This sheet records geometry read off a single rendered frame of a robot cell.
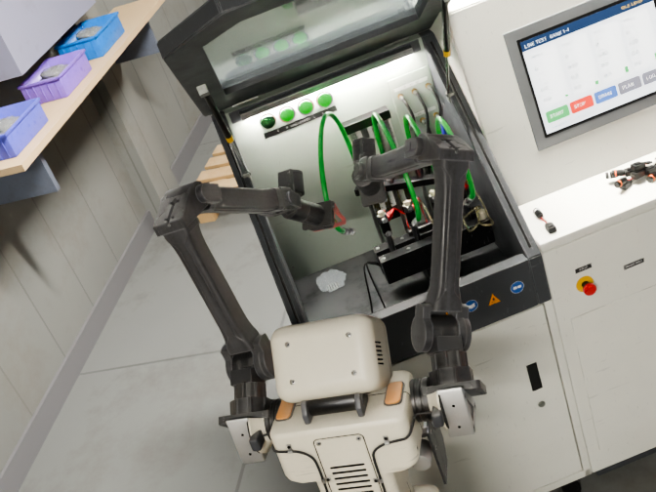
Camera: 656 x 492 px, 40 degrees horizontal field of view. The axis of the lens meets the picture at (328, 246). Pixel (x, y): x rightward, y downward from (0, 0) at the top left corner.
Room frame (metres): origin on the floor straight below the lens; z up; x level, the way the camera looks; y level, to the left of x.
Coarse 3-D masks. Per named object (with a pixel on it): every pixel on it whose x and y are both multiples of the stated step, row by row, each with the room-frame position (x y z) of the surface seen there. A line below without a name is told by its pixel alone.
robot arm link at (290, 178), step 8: (280, 176) 2.05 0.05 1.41; (288, 176) 2.04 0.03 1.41; (296, 176) 2.05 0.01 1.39; (280, 184) 2.04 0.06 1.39; (288, 184) 2.02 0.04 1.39; (296, 184) 2.03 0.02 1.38; (288, 192) 1.95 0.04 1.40; (304, 192) 2.04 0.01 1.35; (288, 200) 1.94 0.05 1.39; (296, 200) 1.96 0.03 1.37; (296, 208) 1.96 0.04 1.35
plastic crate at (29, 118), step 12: (0, 108) 3.87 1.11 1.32; (12, 108) 3.85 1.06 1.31; (24, 108) 3.83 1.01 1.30; (36, 108) 3.76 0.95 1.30; (0, 120) 3.70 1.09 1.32; (12, 120) 3.68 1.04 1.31; (24, 120) 3.65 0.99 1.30; (36, 120) 3.72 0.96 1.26; (48, 120) 3.80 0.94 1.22; (0, 132) 3.64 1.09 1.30; (12, 132) 3.54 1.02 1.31; (24, 132) 3.62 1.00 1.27; (36, 132) 3.69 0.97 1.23; (0, 144) 3.51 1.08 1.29; (12, 144) 3.51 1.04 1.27; (24, 144) 3.58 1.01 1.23; (0, 156) 3.52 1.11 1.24; (12, 156) 3.50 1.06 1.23
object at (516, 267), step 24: (504, 264) 1.99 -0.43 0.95; (528, 264) 1.98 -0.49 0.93; (480, 288) 1.97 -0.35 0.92; (504, 288) 1.97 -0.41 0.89; (528, 288) 1.97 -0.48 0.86; (384, 312) 1.98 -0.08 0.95; (408, 312) 1.96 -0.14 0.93; (432, 312) 1.96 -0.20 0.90; (480, 312) 1.97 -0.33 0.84; (504, 312) 1.97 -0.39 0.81; (408, 336) 1.96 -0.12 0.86
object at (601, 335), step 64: (512, 0) 2.33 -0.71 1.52; (576, 0) 2.33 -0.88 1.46; (512, 128) 2.25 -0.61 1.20; (640, 128) 2.23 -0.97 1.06; (512, 192) 2.21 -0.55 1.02; (576, 256) 1.98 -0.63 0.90; (640, 256) 1.99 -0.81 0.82; (576, 320) 1.98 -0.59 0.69; (640, 320) 1.98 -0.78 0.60; (576, 384) 1.98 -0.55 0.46; (640, 384) 1.98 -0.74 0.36; (640, 448) 1.98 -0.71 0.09
